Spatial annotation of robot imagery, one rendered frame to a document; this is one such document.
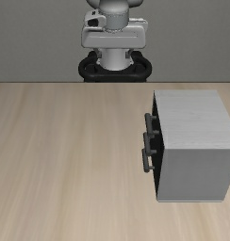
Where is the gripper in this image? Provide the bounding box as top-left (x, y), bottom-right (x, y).
top-left (81, 9), bottom-right (149, 60)

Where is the grey cabinet with drawers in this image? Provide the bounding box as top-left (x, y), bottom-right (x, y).
top-left (141, 89), bottom-right (230, 203)

